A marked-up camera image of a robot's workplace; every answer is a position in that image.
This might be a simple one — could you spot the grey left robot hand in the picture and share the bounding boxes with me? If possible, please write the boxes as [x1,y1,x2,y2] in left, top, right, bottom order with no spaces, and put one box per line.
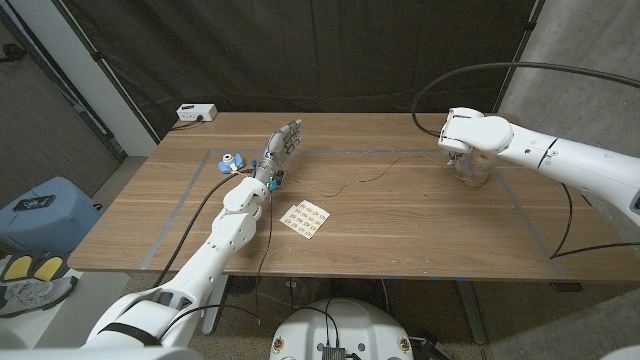
[252,118,304,187]

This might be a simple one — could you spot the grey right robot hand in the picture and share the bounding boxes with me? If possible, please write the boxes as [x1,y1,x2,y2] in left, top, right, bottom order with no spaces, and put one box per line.
[446,149,482,185]

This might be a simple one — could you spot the brown twine spool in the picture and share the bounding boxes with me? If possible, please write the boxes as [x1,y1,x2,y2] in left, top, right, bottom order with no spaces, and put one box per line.
[457,152,496,189]

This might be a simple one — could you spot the brown twine strand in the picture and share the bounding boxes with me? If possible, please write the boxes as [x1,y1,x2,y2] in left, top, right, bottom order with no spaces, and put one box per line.
[287,154,464,198]

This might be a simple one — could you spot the white sticker sheet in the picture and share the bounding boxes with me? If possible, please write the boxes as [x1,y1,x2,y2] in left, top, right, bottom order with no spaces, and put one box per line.
[278,199,332,240]

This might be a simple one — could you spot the white power box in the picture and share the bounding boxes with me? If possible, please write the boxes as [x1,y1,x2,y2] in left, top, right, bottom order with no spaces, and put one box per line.
[176,103,219,123]

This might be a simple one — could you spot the black backdrop curtain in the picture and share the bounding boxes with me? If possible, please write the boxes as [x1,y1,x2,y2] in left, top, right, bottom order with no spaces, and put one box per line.
[52,0,544,141]

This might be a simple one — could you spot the black backdrop pole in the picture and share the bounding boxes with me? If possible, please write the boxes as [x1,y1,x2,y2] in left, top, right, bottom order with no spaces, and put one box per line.
[492,0,546,114]
[51,0,162,144]

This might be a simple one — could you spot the black round object under table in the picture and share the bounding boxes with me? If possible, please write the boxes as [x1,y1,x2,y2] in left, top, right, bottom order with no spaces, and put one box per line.
[227,275,262,296]

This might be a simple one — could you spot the grey table leg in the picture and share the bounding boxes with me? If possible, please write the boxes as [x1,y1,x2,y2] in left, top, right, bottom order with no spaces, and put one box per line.
[455,279,487,345]
[201,274,229,335]

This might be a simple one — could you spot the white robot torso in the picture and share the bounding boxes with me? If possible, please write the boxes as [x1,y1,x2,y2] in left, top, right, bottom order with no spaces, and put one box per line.
[269,298,415,360]

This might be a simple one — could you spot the blue plastic bin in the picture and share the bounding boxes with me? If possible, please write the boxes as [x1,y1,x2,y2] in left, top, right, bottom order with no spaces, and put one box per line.
[0,176,104,254]

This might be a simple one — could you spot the grey sneaker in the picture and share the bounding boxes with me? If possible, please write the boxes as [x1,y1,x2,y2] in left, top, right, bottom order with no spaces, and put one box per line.
[0,276,80,319]

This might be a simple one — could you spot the yellow and black shoes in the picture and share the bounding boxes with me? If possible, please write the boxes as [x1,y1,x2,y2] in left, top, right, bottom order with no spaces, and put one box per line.
[0,252,71,284]

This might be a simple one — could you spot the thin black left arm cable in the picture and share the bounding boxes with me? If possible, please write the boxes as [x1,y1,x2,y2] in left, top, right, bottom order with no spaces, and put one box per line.
[158,190,275,339]

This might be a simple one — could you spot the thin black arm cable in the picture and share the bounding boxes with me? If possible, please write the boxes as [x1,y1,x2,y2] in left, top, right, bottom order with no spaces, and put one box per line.
[548,182,640,260]
[158,190,275,339]

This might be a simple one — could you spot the black power box cable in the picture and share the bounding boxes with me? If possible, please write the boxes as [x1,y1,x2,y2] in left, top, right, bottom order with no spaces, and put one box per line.
[169,116,204,132]

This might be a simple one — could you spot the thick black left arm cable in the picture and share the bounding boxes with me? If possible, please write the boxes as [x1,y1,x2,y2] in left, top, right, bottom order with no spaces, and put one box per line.
[152,169,256,289]

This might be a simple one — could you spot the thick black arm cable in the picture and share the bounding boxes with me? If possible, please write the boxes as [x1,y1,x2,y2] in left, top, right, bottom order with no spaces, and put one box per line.
[152,169,256,289]
[410,60,640,140]

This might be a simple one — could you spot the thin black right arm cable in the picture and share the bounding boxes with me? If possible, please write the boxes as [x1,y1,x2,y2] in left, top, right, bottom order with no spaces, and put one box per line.
[548,182,640,260]

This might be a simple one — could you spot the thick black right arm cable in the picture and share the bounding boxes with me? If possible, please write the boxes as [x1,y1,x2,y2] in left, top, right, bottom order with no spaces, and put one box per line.
[410,60,640,140]

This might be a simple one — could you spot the black torso cable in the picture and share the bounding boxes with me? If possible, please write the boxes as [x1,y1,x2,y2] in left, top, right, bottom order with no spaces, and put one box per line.
[289,298,342,349]

